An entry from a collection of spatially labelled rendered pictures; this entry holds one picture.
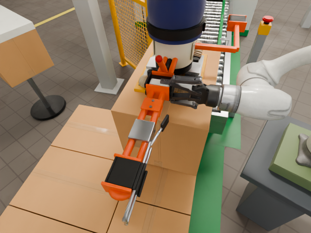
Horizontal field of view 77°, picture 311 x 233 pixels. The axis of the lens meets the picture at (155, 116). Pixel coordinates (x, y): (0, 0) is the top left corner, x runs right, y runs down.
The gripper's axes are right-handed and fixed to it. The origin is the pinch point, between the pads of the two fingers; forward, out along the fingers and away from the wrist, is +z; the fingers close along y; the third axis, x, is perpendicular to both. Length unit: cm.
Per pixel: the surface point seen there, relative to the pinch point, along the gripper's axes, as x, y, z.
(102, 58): 113, 73, 95
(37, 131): 33, 121, 148
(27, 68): 53, 50, 131
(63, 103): 75, 118, 141
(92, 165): -8, 66, 43
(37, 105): 65, 118, 170
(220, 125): 45, 70, -33
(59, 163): -12, 66, 65
